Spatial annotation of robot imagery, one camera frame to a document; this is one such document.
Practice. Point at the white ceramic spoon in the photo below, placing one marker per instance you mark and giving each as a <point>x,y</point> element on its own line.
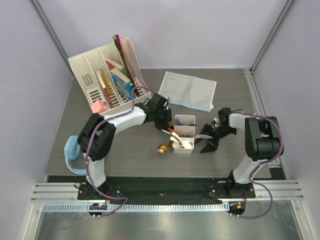
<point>185,144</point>
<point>172,133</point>

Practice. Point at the white desktop file organizer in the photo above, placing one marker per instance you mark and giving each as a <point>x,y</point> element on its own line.
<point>106,58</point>

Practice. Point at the light blue headphones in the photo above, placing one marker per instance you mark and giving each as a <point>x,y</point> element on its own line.
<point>71,152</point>

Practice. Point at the gold metal spoon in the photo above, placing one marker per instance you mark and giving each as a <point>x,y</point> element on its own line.
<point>164,148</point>

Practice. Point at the red striped book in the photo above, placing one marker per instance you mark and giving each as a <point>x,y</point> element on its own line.
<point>102,79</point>

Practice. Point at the white utensil container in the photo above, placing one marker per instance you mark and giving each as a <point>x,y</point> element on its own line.
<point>185,129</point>

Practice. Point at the grey cloth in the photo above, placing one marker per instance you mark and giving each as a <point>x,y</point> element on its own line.
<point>188,91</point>

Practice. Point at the pink box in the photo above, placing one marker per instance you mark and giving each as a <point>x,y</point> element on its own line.
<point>99,107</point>

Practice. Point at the green plastic folder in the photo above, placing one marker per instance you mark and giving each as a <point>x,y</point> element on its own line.
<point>117,42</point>

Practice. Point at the orange plastic utensil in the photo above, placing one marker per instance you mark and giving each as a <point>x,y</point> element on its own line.
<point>172,130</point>

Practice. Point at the silver table knife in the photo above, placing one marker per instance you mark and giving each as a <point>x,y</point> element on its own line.
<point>197,136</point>

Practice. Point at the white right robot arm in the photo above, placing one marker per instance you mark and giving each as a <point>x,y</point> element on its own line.
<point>263,143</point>

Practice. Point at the blue plastic fork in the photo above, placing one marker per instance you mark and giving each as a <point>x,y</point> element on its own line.
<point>176,122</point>

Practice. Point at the blue illustrated book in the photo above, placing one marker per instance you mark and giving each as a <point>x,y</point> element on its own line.
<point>122,83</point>

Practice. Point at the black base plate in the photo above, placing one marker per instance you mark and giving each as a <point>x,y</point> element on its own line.
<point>175,189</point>

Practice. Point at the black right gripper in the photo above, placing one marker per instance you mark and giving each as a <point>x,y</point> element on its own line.
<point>212,146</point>

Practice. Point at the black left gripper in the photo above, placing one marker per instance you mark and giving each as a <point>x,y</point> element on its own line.
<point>164,126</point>

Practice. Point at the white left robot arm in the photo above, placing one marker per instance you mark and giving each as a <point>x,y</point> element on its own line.
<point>96,138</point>

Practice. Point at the beige wooden spoon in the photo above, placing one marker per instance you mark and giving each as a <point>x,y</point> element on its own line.
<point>175,145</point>

